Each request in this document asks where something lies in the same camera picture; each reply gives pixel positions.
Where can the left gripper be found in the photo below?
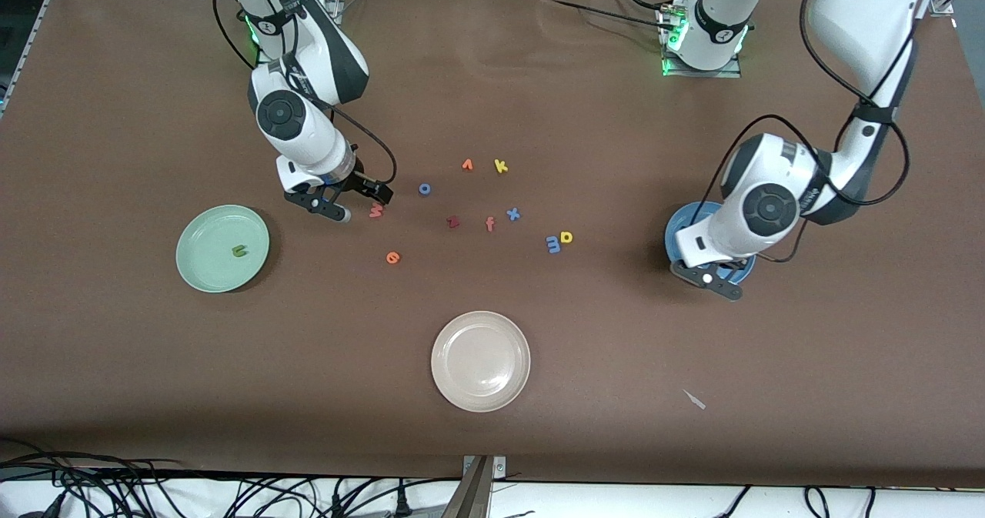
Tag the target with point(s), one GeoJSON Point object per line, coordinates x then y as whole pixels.
{"type": "Point", "coordinates": [727, 265]}

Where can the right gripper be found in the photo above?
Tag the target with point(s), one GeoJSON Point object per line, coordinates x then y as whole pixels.
{"type": "Point", "coordinates": [360, 183]}

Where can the pink foam letter w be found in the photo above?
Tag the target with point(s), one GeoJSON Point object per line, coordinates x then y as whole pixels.
{"type": "Point", "coordinates": [375, 212]}

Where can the blue foam letter E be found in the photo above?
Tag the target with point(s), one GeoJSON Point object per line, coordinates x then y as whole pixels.
{"type": "Point", "coordinates": [553, 244]}

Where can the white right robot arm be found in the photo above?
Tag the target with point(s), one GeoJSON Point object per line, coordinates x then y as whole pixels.
{"type": "Point", "coordinates": [308, 141]}

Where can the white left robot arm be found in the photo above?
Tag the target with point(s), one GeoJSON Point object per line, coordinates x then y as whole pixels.
{"type": "Point", "coordinates": [862, 10]}

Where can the blue plate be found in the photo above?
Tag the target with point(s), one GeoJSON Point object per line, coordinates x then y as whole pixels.
{"type": "Point", "coordinates": [676, 233]}

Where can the white paper scrap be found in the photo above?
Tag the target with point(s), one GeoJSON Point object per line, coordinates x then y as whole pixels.
{"type": "Point", "coordinates": [696, 402]}

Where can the green plate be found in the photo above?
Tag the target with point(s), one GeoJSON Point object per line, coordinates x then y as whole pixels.
{"type": "Point", "coordinates": [208, 256]}

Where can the beige plate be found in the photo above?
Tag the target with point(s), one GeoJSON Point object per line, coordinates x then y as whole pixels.
{"type": "Point", "coordinates": [481, 360]}

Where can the black power plug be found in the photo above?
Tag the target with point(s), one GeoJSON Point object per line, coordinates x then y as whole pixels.
{"type": "Point", "coordinates": [402, 504]}

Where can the grey metal pole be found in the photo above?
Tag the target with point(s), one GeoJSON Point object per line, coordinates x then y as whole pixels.
{"type": "Point", "coordinates": [469, 499]}

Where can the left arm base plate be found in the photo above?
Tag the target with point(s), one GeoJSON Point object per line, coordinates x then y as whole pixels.
{"type": "Point", "coordinates": [727, 74]}

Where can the metal clamp bracket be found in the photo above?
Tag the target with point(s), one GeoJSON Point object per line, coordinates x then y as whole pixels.
{"type": "Point", "coordinates": [500, 466]}

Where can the aluminium rail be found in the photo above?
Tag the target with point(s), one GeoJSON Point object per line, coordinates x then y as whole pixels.
{"type": "Point", "coordinates": [40, 25]}

